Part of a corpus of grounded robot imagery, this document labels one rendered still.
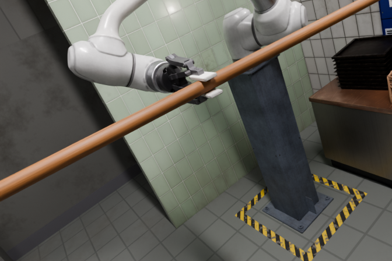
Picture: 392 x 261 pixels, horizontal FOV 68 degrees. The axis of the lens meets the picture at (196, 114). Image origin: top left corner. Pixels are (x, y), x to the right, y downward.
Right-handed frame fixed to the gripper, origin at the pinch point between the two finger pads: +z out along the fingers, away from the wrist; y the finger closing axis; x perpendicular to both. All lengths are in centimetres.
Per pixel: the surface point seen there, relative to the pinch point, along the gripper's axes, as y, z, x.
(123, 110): 30, -120, -2
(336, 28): 36, -86, -155
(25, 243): 124, -215, 109
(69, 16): -29, -120, 3
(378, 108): 63, -29, -102
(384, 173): 107, -32, -104
